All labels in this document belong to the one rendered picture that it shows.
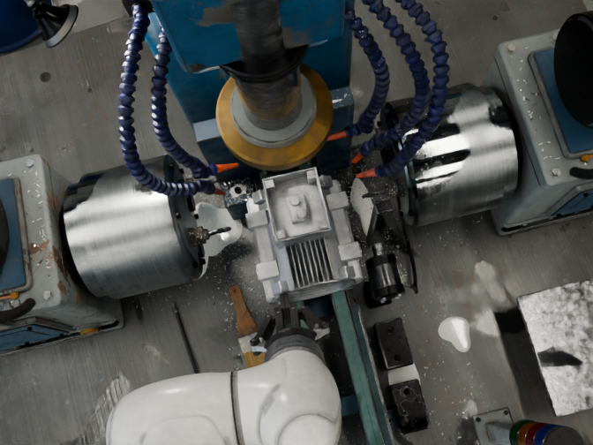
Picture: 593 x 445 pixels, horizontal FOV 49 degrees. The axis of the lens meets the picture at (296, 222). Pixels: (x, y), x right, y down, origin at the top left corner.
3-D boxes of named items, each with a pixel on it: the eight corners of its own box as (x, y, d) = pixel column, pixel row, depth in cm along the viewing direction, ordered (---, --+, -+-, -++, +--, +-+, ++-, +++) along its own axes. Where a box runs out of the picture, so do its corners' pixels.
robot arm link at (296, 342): (256, 358, 88) (255, 339, 93) (271, 415, 90) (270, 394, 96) (320, 342, 88) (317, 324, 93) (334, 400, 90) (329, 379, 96)
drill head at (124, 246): (42, 213, 141) (-18, 176, 117) (206, 173, 141) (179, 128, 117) (57, 325, 134) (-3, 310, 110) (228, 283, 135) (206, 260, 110)
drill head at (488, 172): (338, 141, 141) (340, 90, 117) (519, 98, 142) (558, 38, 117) (367, 250, 135) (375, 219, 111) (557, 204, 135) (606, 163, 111)
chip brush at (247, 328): (223, 290, 146) (222, 289, 145) (244, 282, 146) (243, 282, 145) (251, 378, 141) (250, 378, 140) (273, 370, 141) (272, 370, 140)
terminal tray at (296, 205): (264, 191, 123) (259, 179, 116) (318, 178, 123) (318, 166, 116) (277, 251, 120) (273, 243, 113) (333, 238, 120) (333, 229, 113)
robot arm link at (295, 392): (329, 338, 87) (233, 352, 87) (345, 396, 72) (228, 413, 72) (338, 408, 90) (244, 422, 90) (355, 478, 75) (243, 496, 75)
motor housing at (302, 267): (251, 217, 137) (239, 190, 119) (339, 197, 138) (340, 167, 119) (271, 308, 132) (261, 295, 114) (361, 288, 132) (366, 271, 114)
